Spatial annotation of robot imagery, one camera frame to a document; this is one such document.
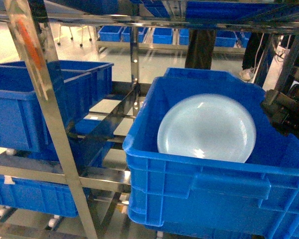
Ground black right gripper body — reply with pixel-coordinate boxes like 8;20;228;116
261;67;299;139

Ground light blue round tray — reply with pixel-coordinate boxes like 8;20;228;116
157;94;257;163

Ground large blue shelf crate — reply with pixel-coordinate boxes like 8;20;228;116
123;68;299;239

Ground blue crate lower shelf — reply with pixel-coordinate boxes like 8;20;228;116
0;175;78;218

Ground blue bin on shelf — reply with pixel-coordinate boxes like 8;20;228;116
0;66;92;152

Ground person dark trousers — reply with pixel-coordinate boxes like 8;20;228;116
185;29;217;70

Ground blue bin behind post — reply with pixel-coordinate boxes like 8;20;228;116
0;59;115;110

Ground stainless steel shelf frame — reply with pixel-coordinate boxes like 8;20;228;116
0;0;299;239

